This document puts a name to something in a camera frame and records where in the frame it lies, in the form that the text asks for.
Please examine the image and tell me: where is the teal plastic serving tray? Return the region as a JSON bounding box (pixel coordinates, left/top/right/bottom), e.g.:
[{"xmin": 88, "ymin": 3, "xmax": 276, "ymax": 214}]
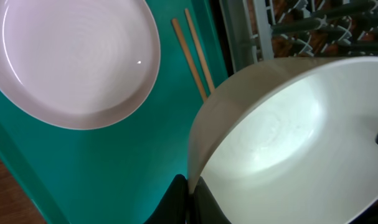
[{"xmin": 0, "ymin": 0, "xmax": 227, "ymax": 223}]

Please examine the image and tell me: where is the wooden chopstick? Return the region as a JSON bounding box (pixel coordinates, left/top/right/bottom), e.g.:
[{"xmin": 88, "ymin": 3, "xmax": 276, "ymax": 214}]
[
  {"xmin": 184, "ymin": 8, "xmax": 215, "ymax": 93},
  {"xmin": 172, "ymin": 18, "xmax": 207, "ymax": 101}
]

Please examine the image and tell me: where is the large white bowl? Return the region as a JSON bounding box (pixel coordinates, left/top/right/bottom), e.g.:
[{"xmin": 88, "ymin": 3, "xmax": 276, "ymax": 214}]
[{"xmin": 187, "ymin": 56, "xmax": 378, "ymax": 223}]

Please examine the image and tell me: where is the grey plastic dishwasher rack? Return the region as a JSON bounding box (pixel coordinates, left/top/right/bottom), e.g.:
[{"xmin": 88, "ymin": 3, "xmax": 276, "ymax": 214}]
[{"xmin": 220, "ymin": 0, "xmax": 378, "ymax": 72}]

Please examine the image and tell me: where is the large white plate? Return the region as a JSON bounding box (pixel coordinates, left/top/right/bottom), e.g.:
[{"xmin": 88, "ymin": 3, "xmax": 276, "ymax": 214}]
[{"xmin": 0, "ymin": 0, "xmax": 161, "ymax": 130}]

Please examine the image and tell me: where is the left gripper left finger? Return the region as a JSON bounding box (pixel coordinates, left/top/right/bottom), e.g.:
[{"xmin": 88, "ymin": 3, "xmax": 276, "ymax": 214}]
[{"xmin": 144, "ymin": 174, "xmax": 188, "ymax": 224}]

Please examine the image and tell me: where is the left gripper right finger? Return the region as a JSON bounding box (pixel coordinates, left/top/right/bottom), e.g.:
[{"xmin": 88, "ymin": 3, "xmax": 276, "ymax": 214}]
[{"xmin": 191, "ymin": 177, "xmax": 231, "ymax": 224}]

